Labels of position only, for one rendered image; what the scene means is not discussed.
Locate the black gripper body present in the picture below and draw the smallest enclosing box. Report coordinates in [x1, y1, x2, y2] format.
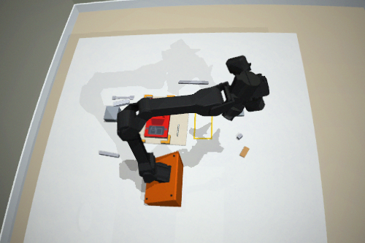
[226, 55, 266, 112]

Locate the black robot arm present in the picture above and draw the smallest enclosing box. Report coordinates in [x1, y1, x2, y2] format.
[117, 70, 269, 183]

